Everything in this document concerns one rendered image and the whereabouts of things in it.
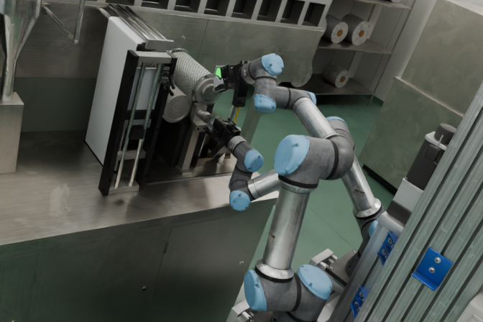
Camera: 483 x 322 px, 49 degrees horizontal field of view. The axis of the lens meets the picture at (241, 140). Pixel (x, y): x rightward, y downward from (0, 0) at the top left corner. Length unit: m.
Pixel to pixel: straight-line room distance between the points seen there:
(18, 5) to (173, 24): 0.78
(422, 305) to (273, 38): 1.50
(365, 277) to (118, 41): 1.17
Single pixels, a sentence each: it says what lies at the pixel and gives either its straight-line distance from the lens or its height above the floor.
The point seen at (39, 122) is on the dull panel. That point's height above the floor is 0.94.
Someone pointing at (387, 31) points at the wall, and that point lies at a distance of 7.07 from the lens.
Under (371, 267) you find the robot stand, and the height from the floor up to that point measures 1.06.
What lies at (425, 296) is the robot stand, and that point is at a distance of 1.68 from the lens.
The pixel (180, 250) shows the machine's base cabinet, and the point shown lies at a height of 0.69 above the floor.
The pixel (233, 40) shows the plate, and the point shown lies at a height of 1.35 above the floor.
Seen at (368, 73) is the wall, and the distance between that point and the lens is 7.19.
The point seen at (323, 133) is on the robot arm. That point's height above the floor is 1.42.
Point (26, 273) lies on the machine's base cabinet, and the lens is 1.87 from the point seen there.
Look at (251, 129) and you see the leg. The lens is 3.12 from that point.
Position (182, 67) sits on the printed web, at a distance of 2.16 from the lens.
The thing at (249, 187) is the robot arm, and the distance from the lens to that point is 1.91.
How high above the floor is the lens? 2.02
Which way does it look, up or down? 25 degrees down
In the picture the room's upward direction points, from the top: 19 degrees clockwise
